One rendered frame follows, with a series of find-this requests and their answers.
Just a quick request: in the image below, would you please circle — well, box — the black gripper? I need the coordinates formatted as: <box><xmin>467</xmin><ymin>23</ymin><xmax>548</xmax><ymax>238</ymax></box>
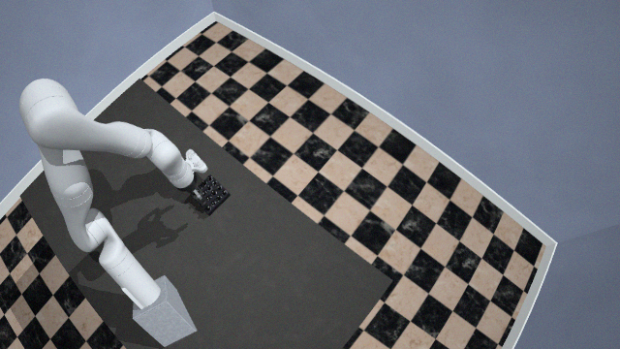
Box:
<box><xmin>176</xmin><ymin>172</ymin><xmax>208</xmax><ymax>206</ymax></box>

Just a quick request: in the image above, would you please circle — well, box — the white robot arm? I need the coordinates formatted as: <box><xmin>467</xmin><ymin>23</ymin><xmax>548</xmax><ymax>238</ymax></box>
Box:
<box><xmin>19</xmin><ymin>79</ymin><xmax>207</xmax><ymax>309</ymax></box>

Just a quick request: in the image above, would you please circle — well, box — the black knob box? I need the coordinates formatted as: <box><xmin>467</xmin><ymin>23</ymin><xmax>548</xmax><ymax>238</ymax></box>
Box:
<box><xmin>194</xmin><ymin>174</ymin><xmax>231</xmax><ymax>216</ymax></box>

